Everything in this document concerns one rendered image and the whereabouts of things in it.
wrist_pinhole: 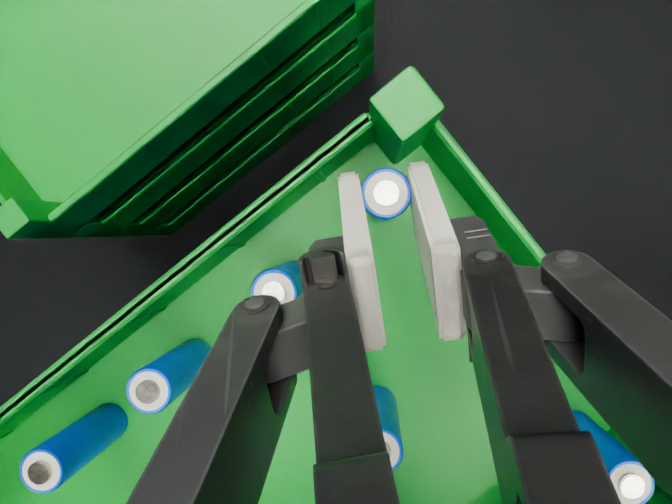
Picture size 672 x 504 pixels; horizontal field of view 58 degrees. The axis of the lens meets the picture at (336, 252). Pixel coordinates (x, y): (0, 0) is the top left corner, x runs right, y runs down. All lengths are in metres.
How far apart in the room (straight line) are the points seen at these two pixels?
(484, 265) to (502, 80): 0.58
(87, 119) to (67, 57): 0.05
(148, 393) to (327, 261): 0.12
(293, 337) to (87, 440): 0.16
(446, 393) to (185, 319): 0.13
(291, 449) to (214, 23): 0.31
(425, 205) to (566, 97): 0.57
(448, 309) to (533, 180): 0.56
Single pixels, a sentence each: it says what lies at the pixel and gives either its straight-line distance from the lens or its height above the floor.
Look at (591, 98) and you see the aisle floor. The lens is 0.75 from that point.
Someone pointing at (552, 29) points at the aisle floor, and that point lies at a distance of 0.76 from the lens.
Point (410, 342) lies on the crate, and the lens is 0.29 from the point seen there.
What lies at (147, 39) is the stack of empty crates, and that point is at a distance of 0.50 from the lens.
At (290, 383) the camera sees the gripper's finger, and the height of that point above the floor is 0.54.
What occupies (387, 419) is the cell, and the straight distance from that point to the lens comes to 0.25.
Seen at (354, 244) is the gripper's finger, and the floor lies 0.53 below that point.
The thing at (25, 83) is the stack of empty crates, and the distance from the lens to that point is 0.53.
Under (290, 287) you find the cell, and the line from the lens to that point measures 0.23.
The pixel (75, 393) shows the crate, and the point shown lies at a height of 0.40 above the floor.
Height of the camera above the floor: 0.69
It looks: 86 degrees down
